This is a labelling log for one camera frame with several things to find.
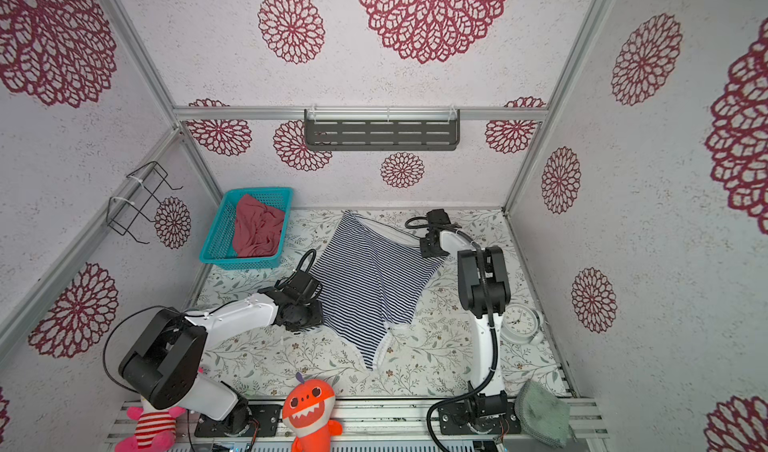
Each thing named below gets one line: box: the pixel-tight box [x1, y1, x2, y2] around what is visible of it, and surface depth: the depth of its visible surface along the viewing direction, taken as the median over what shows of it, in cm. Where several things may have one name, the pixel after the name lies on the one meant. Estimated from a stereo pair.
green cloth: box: [514, 380, 577, 449], surface depth 75 cm
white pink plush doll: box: [114, 395, 187, 452], surface depth 69 cm
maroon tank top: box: [233, 194, 285, 258], surface depth 115 cm
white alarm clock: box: [500, 303, 545, 345], surface depth 87 cm
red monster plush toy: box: [282, 372, 343, 452], surface depth 70 cm
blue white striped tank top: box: [311, 210, 446, 371], surface depth 102 cm
